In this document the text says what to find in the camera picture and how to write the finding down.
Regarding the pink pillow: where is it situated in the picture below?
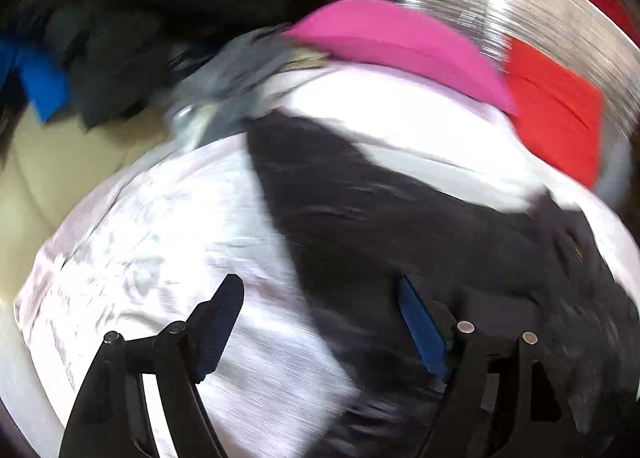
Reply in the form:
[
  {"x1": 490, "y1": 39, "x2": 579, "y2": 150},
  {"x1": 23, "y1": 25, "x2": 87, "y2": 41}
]
[{"x1": 282, "y1": 0, "x2": 521, "y2": 116}]

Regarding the pile of dark clothes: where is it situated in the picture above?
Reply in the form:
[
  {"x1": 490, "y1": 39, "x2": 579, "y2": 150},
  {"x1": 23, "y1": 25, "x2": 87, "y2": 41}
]
[{"x1": 30, "y1": 0, "x2": 301, "y2": 129}]

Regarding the red pillow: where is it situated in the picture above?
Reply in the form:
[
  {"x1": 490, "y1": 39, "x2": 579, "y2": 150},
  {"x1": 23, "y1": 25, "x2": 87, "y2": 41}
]
[{"x1": 505, "y1": 36, "x2": 608, "y2": 189}]

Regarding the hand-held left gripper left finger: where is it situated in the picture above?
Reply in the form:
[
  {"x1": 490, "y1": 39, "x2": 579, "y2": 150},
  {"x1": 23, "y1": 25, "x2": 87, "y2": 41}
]
[{"x1": 59, "y1": 274, "x2": 246, "y2": 458}]

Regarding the grey cloth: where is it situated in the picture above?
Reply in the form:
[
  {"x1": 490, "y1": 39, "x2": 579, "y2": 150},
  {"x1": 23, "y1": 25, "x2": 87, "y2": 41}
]
[{"x1": 165, "y1": 26, "x2": 311, "y2": 149}]

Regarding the white bedspread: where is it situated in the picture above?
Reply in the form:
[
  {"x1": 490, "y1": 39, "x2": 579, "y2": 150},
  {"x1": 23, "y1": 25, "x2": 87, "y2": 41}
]
[{"x1": 0, "y1": 63, "x2": 640, "y2": 458}]

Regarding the blue cloth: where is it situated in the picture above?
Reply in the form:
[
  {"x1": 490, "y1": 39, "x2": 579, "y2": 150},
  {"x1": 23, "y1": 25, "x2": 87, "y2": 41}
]
[{"x1": 0, "y1": 33, "x2": 71, "y2": 121}]

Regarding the dark jacket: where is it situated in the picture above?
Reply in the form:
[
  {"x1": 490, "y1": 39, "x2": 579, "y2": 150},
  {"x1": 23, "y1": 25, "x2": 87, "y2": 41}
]
[{"x1": 247, "y1": 113, "x2": 640, "y2": 458}]

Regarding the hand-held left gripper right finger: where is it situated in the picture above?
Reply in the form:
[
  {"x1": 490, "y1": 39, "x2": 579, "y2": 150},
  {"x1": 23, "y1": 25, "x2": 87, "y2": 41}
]
[{"x1": 397, "y1": 275, "x2": 591, "y2": 458}]

